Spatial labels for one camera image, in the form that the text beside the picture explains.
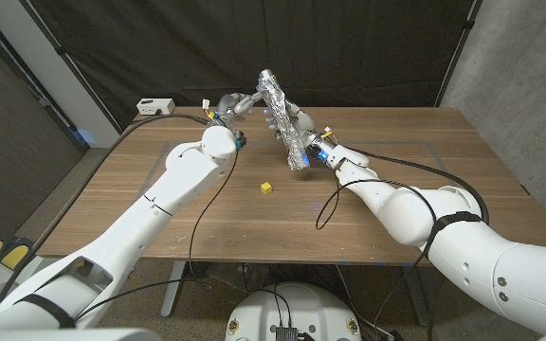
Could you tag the black backdrop stand pole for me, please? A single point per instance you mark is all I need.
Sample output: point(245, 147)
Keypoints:
point(458, 52)
point(71, 66)

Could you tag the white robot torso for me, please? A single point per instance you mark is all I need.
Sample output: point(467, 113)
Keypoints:
point(296, 308)

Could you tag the small yellow block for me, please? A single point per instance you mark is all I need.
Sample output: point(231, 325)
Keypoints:
point(266, 188)

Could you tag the aluminum foil roll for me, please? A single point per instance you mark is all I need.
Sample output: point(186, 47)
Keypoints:
point(282, 113)

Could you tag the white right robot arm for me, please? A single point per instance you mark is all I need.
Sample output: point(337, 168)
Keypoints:
point(443, 222)

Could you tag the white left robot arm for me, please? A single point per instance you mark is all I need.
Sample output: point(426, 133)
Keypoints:
point(159, 203)

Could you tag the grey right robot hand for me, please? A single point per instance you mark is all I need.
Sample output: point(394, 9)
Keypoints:
point(303, 124)

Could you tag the grey table leg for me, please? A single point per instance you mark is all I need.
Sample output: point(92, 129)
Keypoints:
point(416, 293)
point(173, 289)

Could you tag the white power strip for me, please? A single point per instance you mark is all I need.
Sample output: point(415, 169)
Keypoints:
point(155, 106)

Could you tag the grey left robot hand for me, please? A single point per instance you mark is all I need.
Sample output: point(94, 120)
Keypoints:
point(230, 109)

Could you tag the black backdrop curtain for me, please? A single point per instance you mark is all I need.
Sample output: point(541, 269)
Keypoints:
point(349, 47)

